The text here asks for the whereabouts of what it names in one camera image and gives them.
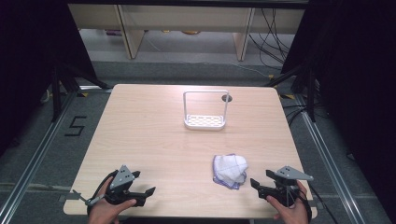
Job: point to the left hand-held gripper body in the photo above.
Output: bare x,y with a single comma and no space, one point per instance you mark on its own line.
122,178

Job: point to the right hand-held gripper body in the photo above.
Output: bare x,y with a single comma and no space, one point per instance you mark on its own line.
281,188

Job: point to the white cloth with purple edge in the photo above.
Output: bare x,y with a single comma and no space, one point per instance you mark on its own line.
230,171

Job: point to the white towel rack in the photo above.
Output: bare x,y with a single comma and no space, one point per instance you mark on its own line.
205,122

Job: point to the person's right hand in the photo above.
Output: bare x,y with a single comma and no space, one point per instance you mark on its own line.
294,216

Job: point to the person's left hand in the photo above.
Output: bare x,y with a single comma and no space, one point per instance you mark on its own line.
104,211

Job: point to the black metal stand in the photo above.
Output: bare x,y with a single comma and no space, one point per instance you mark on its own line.
311,93
56,93

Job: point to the yellow round object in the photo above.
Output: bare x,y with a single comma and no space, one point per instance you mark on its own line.
190,32

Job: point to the beige wooden desk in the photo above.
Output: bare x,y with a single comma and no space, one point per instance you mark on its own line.
186,17

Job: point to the aluminium floor rail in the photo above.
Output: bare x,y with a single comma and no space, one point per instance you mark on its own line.
34,158
330,168

